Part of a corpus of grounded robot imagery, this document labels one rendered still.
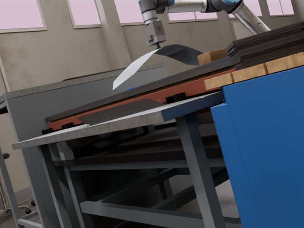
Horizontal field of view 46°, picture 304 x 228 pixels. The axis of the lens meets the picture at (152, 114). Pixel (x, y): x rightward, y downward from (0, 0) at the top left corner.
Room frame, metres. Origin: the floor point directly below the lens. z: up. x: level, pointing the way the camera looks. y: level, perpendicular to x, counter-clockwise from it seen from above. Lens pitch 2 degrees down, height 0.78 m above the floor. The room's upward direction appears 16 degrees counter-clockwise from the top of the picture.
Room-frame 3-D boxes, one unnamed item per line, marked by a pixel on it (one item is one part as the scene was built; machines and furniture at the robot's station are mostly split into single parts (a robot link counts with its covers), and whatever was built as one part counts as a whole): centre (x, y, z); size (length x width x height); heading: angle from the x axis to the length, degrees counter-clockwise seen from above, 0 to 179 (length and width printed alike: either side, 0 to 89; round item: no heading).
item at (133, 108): (1.30, 0.16, 0.77); 0.45 x 0.20 x 0.04; 39
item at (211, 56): (1.38, -0.29, 0.87); 0.12 x 0.06 x 0.05; 133
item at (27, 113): (2.55, 0.31, 0.51); 1.30 x 0.04 x 1.01; 129
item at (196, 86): (1.64, 0.13, 0.79); 1.56 x 0.09 x 0.06; 39
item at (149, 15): (1.84, -0.12, 1.18); 0.08 x 0.08 x 0.05
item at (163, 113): (1.41, 0.25, 0.74); 1.20 x 0.26 x 0.03; 39
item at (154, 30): (1.83, -0.11, 1.10); 0.10 x 0.09 x 0.16; 127
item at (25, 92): (2.77, 0.49, 1.03); 1.30 x 0.60 x 0.04; 129
